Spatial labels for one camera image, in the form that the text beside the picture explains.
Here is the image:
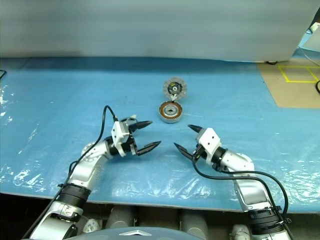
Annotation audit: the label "grey rounded shape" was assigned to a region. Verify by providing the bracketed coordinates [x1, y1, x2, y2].
[179, 211, 210, 239]
[107, 205, 137, 230]

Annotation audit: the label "silver motor stator disc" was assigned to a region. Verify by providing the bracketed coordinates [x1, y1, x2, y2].
[162, 77, 187, 103]

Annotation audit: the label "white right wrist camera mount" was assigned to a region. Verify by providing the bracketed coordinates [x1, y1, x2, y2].
[196, 127, 223, 161]

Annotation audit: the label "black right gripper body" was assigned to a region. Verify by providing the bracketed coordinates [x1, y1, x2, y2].
[191, 131, 208, 161]

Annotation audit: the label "grey robot torso silver emblem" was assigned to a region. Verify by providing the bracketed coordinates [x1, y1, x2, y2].
[74, 226, 187, 240]

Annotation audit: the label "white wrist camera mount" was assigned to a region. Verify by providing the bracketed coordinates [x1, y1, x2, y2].
[111, 121, 131, 158]
[196, 127, 223, 161]

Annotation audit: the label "white rounded shape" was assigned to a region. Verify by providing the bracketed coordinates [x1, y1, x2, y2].
[83, 218, 100, 233]
[229, 224, 251, 240]

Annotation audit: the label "white backdrop board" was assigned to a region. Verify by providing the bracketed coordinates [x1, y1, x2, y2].
[0, 0, 317, 63]

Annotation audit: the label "silver motor stator copper windings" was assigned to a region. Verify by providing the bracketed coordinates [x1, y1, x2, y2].
[158, 100, 185, 125]

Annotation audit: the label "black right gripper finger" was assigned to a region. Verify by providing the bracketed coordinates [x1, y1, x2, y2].
[187, 124, 205, 135]
[173, 142, 196, 162]

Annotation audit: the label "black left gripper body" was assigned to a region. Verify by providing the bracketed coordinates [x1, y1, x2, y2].
[123, 118, 141, 156]

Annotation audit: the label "light blue background sheet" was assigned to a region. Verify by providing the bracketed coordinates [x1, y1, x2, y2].
[291, 29, 320, 61]

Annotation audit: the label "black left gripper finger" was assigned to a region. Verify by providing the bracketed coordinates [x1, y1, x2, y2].
[134, 140, 162, 156]
[133, 120, 154, 133]

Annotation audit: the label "blue plastic table sheet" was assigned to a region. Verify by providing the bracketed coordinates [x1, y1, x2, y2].
[0, 56, 320, 214]

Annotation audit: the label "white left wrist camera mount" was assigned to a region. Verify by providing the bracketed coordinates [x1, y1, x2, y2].
[111, 121, 131, 158]

